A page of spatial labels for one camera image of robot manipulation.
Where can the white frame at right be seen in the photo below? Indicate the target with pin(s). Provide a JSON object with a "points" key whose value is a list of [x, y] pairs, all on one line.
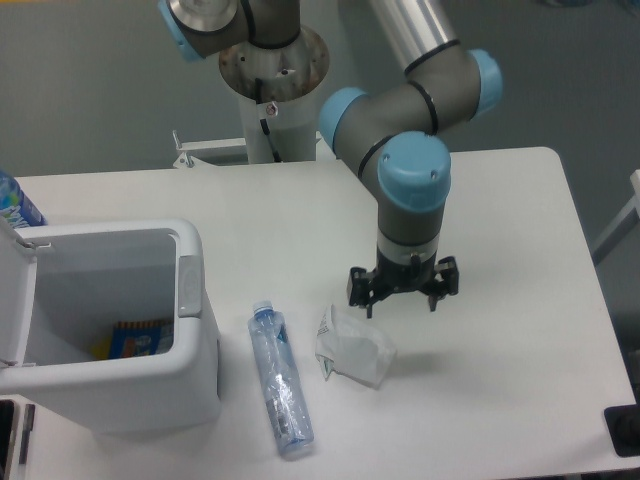
{"points": [[620, 226]]}

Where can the black device at corner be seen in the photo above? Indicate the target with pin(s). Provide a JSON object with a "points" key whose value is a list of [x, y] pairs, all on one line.
{"points": [[17, 423]]}

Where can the white left table bracket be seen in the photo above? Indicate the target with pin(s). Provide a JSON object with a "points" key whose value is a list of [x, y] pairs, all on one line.
{"points": [[225, 152]]}

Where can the blue labelled bottle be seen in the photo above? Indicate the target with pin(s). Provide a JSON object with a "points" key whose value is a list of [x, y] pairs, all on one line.
{"points": [[16, 207]]}

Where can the white trash can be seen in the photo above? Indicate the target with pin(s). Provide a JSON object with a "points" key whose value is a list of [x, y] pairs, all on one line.
{"points": [[64, 287]]}

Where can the clear plastic water bottle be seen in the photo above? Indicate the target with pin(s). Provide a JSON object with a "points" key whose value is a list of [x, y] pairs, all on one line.
{"points": [[279, 380]]}

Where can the white plastic bag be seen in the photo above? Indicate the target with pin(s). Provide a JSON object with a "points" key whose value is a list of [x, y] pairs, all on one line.
{"points": [[352, 348]]}

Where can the black table clamp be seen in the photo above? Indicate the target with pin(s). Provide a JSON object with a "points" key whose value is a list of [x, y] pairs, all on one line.
{"points": [[623, 425]]}

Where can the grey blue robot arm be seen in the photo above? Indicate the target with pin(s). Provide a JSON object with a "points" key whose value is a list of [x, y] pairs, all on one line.
{"points": [[389, 141]]}

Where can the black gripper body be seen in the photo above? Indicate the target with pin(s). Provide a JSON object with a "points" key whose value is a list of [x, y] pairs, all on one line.
{"points": [[392, 278]]}

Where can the blue snack packet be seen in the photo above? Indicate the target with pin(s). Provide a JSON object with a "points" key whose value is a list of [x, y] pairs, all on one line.
{"points": [[135, 339]]}

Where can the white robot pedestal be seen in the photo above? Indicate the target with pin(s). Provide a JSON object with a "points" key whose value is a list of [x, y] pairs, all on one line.
{"points": [[278, 94]]}

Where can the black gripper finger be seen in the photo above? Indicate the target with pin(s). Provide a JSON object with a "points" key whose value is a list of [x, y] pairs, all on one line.
{"points": [[364, 289], [443, 282]]}

